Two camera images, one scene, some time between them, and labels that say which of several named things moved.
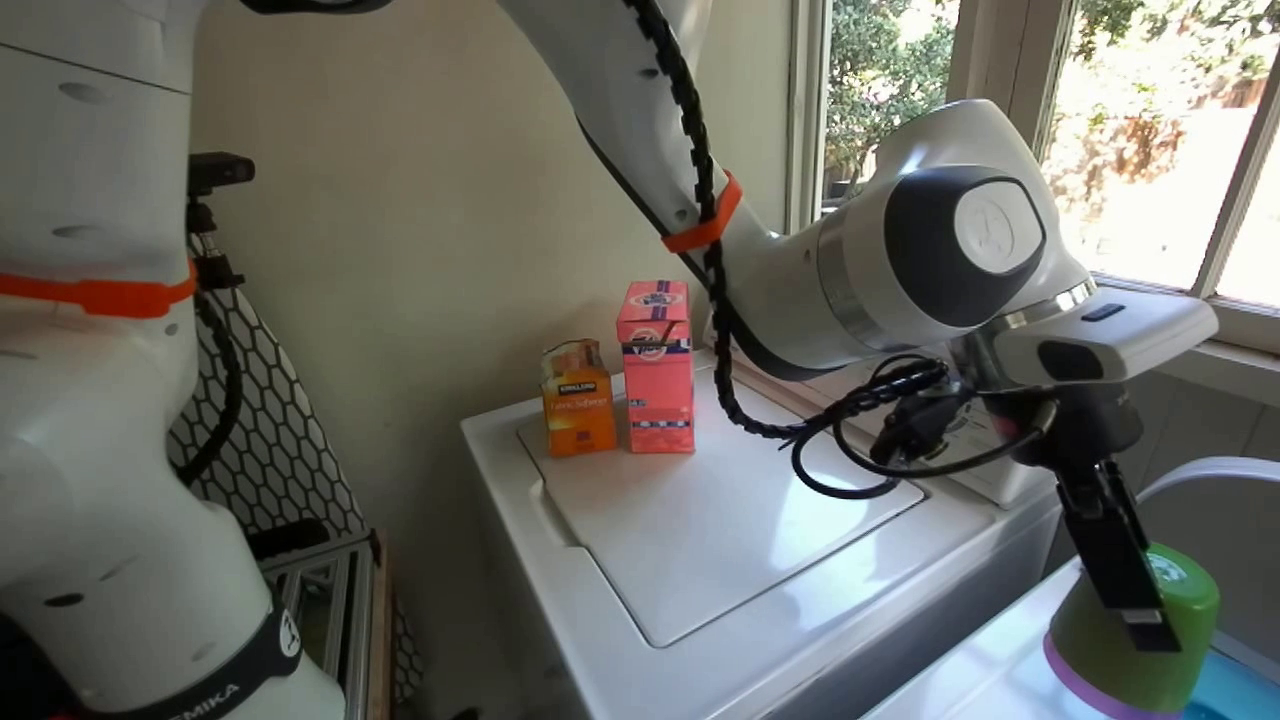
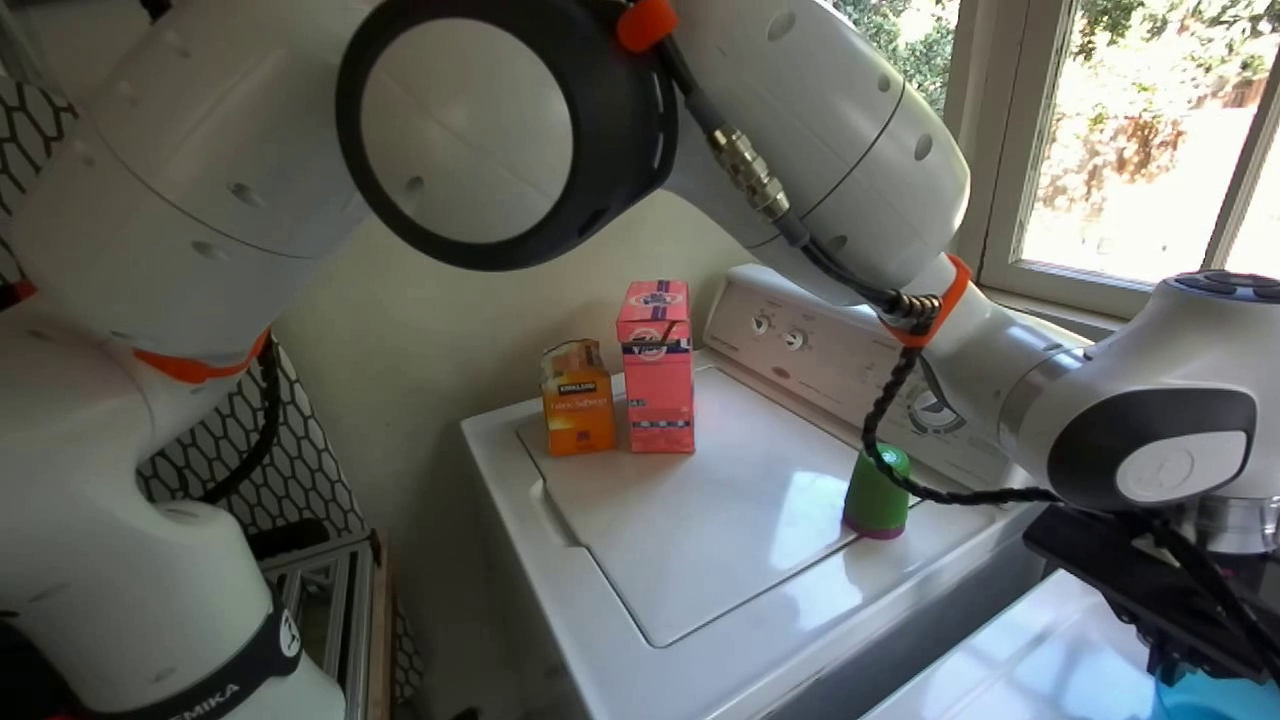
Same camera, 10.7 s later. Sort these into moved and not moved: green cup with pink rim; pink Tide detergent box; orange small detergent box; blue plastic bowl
Moved: green cup with pink rim
Not moved: orange small detergent box; pink Tide detergent box; blue plastic bowl
